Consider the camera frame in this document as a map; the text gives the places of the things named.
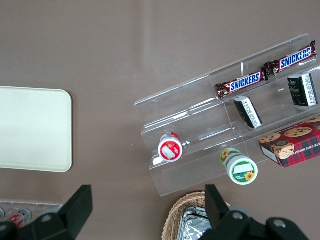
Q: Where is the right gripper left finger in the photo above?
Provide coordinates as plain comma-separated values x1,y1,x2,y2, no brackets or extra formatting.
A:
0,184,94,240

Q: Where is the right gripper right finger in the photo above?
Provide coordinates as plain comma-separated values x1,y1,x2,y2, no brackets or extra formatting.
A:
199,184,312,240

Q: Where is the aluminium foil tray stack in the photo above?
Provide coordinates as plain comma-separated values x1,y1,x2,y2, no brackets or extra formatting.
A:
178,206,213,240

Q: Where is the light wicker basket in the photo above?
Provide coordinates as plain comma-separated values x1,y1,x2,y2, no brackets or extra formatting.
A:
161,191,232,240

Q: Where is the cream plastic tray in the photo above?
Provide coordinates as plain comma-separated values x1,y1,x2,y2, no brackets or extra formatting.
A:
0,86,73,173

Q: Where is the clear acrylic bottle stand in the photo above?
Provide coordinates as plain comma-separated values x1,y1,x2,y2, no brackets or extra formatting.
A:
0,199,65,223

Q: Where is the green lid yogurt cup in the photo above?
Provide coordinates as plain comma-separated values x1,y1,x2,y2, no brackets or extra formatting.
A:
219,147,259,186

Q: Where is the red cola bottle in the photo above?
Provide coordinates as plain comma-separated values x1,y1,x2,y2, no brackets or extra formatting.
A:
9,208,33,228

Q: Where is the red lid yogurt cup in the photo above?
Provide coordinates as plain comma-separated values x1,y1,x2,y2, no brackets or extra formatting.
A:
157,131,183,163

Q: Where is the red tartan cookie box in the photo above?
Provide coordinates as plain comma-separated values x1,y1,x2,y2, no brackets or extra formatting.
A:
258,116,320,169

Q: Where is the small black snack box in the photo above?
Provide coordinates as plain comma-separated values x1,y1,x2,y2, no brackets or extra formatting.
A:
286,72,319,108
233,95,263,130

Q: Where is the clear acrylic tiered stand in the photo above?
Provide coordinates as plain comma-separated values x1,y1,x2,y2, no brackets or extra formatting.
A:
133,33,320,198

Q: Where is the Snickers chocolate bar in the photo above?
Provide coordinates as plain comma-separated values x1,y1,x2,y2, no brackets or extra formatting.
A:
215,70,269,99
262,39,318,77

